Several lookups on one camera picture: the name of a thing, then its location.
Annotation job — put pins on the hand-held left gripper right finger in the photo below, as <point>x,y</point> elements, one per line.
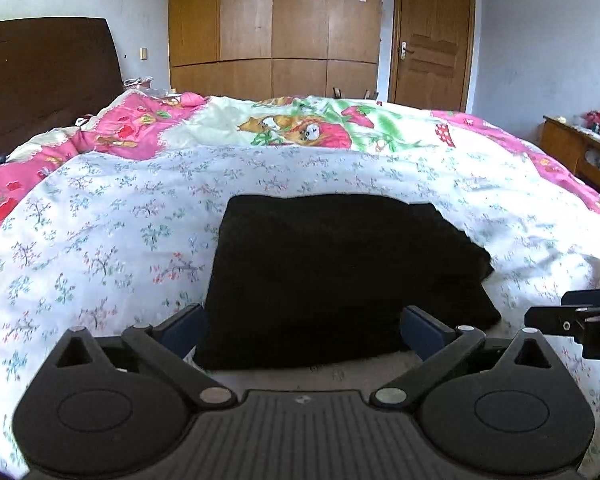
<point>420,331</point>

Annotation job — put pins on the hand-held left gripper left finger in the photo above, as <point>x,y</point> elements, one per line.
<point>185,328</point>

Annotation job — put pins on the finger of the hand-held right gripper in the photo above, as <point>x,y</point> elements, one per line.
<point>555,319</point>
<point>592,297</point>

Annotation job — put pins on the black pants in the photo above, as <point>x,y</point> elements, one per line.
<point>330,270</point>

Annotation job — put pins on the floral printed blanket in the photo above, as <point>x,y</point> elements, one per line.
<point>105,220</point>

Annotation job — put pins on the wooden side shelf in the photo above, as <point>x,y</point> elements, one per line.
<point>560,145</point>

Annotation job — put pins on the white clutter behind headboard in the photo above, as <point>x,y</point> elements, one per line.
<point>137,82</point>

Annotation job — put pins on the dark brown headboard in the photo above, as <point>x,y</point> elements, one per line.
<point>45,80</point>

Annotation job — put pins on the wooden door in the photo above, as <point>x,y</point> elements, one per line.
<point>430,25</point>

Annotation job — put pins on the wooden wardrobe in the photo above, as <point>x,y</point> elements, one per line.
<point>275,20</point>

